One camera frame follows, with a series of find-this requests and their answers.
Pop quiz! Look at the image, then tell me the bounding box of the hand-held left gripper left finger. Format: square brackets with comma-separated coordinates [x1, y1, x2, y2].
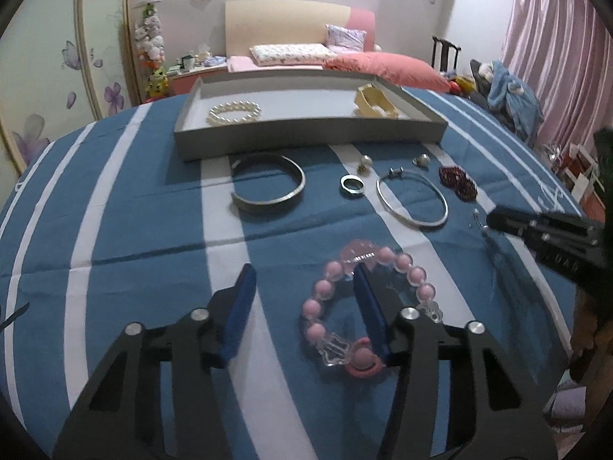
[52, 263, 257, 460]

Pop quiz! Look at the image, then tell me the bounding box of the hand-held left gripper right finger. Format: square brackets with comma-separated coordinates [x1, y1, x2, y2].
[353, 265, 559, 460]

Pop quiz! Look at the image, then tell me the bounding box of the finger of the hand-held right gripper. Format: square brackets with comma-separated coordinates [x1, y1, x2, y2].
[491, 205, 610, 251]

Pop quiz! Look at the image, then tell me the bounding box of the pink bead bracelet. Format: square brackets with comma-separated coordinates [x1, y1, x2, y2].
[301, 239, 442, 377]

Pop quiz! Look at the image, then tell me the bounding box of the dark red bead bracelet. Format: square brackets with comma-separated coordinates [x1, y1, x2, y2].
[439, 165, 478, 201]

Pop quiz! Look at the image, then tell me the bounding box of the thin silver bangle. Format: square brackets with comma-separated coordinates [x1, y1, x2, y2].
[376, 167, 449, 229]

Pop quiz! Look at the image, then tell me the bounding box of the silver ring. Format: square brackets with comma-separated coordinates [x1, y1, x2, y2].
[340, 175, 366, 197]

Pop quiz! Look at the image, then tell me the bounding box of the wide silver bangle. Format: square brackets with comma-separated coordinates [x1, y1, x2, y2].
[230, 153, 306, 217]

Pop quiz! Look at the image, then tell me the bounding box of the grey jewelry tray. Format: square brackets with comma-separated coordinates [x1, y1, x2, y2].
[173, 76, 449, 163]

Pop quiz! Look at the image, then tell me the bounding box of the white pearl bracelet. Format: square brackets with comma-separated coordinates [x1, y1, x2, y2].
[207, 101, 264, 128]

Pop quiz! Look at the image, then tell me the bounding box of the person's right hand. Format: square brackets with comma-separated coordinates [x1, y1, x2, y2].
[570, 287, 613, 382]

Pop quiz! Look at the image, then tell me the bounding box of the blue white striped cloth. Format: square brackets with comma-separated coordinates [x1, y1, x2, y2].
[0, 84, 587, 460]

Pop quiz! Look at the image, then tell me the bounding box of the blue plush clothing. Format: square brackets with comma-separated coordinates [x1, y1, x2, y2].
[487, 59, 545, 141]

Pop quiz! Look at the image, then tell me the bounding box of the pink curtain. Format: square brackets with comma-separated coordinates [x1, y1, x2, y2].
[500, 0, 613, 156]

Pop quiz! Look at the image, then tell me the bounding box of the black chair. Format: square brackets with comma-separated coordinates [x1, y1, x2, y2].
[430, 35, 462, 74]

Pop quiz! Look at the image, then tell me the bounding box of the pink duvet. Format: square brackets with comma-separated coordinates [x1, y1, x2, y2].
[323, 51, 452, 93]

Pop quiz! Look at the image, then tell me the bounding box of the pink nightstand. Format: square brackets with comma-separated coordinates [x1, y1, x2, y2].
[167, 63, 231, 97]

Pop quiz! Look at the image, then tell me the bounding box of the pink bed sheet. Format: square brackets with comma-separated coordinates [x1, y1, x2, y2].
[227, 54, 260, 74]

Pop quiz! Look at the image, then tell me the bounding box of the white floral pillow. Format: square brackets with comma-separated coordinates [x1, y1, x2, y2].
[249, 43, 339, 67]

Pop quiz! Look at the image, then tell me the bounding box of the plush toy tower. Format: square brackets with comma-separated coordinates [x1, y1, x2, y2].
[133, 2, 169, 102]

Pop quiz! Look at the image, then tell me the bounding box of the purple printed pillow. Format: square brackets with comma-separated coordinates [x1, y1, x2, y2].
[325, 23, 367, 53]

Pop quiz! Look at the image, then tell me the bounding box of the cream bed headboard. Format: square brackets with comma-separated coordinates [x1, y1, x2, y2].
[225, 0, 375, 57]

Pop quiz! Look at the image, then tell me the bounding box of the flower printed wardrobe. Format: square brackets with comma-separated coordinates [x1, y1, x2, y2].
[0, 0, 131, 178]

